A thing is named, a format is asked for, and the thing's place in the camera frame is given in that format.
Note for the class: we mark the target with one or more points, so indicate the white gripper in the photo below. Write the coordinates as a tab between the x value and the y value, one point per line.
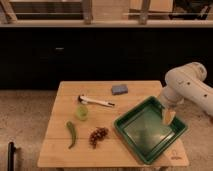
169	99

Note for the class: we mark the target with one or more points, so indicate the blue sponge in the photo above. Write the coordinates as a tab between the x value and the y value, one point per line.
119	89

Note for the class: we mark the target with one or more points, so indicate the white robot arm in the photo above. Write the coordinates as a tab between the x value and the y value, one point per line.
185	82

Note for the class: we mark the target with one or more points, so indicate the green square tray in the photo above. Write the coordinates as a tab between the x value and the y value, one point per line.
144	133

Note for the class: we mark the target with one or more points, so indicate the red grape bunch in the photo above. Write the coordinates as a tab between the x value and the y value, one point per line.
99	134

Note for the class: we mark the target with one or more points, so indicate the light green cup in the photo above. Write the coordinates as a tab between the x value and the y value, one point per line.
82	112

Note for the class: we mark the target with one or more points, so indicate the green chili pepper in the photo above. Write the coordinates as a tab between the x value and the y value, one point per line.
72	130

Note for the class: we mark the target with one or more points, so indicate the dark cabinet counter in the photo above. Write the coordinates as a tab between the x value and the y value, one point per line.
42	57

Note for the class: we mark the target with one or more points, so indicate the white black handled tool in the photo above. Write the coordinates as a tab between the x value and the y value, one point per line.
85	100

